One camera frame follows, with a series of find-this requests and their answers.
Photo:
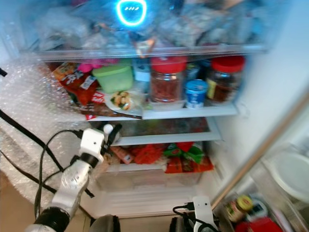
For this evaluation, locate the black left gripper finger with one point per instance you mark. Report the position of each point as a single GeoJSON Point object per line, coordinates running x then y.
{"type": "Point", "coordinates": [115, 134]}
{"type": "Point", "coordinates": [106, 129]}

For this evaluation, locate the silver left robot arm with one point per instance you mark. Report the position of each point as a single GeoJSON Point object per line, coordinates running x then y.
{"type": "Point", "coordinates": [75, 179]}

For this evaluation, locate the clear fridge drawer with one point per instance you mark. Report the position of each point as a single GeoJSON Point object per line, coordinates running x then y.
{"type": "Point", "coordinates": [149, 191]}

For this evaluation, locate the white fridge shelf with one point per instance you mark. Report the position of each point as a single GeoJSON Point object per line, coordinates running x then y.
{"type": "Point", "coordinates": [188, 112]}
{"type": "Point", "coordinates": [174, 138]}

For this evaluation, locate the glass fridge shelf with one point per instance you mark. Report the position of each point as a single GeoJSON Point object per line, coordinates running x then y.
{"type": "Point", "coordinates": [198, 50]}

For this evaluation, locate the white plate with food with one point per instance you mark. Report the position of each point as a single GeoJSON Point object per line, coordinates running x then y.
{"type": "Point", "coordinates": [122, 100]}

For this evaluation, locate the red snack bag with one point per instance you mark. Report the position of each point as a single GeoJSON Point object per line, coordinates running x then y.
{"type": "Point", "coordinates": [145, 154]}

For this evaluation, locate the red printed snack package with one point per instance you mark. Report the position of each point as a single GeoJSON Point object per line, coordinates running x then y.
{"type": "Point", "coordinates": [79, 87]}

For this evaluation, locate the green plastic container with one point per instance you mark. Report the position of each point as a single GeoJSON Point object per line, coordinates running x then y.
{"type": "Point", "coordinates": [113, 78]}

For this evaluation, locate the white blue carton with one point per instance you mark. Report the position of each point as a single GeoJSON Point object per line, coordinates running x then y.
{"type": "Point", "coordinates": [141, 75]}

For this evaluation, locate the pink plastic item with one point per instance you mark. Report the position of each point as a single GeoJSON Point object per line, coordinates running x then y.
{"type": "Point", "coordinates": [88, 66]}

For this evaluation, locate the red lid chili jar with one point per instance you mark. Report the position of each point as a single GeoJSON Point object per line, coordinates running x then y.
{"type": "Point", "coordinates": [168, 84]}

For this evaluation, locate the silver robot left leg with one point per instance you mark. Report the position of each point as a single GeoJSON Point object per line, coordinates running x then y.
{"type": "Point", "coordinates": [105, 224]}

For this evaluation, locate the silver robot leg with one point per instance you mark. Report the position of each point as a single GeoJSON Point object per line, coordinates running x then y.
{"type": "Point", "coordinates": [105, 224]}
{"type": "Point", "coordinates": [177, 226]}

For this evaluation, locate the red green snack packet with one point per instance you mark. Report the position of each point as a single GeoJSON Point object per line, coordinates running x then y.
{"type": "Point", "coordinates": [188, 159]}

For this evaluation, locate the blue lid white cup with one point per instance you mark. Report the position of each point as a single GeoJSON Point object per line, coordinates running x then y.
{"type": "Point", "coordinates": [196, 95]}

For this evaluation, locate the silver robot right leg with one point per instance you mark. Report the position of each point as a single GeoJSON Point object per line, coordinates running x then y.
{"type": "Point", "coordinates": [177, 226]}

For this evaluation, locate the clear bag of food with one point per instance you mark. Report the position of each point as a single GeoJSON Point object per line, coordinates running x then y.
{"type": "Point", "coordinates": [67, 29]}
{"type": "Point", "coordinates": [207, 26]}

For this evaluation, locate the red lid jar yellow label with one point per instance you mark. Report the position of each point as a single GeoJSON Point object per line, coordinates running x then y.
{"type": "Point", "coordinates": [224, 84]}

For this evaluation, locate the yellow lid jar green label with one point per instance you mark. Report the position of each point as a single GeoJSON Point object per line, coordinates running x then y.
{"type": "Point", "coordinates": [241, 205]}

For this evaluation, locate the red plastic lid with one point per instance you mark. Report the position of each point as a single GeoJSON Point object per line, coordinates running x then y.
{"type": "Point", "coordinates": [265, 226]}

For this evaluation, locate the white bowl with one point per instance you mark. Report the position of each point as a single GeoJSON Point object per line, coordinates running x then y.
{"type": "Point", "coordinates": [292, 176]}

